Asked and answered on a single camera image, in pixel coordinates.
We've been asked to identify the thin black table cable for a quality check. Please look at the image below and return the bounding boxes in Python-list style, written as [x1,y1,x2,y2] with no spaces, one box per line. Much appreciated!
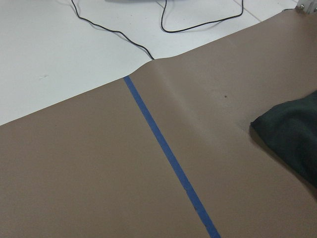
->
[71,0,245,60]

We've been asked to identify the black graphic t-shirt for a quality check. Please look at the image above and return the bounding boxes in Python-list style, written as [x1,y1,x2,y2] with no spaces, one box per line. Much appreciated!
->
[251,91,317,187]

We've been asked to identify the aluminium frame post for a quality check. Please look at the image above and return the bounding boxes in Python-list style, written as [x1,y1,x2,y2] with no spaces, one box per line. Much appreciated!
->
[296,0,317,14]

